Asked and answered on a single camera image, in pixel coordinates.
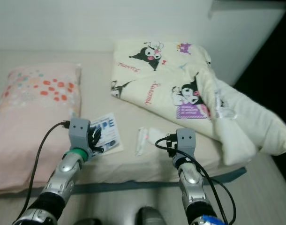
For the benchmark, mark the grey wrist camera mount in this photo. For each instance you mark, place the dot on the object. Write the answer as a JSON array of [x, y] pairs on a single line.
[[79, 133], [185, 143]]

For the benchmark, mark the pink floral pillow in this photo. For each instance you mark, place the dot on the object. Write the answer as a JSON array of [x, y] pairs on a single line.
[[35, 126]]

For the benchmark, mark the cream bed sheet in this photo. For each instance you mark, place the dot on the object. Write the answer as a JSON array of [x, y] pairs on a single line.
[[129, 164]]

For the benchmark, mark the white book blue letters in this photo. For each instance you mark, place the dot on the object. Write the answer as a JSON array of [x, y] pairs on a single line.
[[110, 133]]

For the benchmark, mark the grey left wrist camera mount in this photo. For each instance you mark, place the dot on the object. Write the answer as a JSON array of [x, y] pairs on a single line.
[[79, 133]]

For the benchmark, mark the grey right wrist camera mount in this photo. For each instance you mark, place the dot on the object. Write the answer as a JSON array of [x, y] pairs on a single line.
[[185, 143]]

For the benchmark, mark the cream cartoon print blanket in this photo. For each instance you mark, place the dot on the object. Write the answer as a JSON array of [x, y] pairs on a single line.
[[161, 75]]

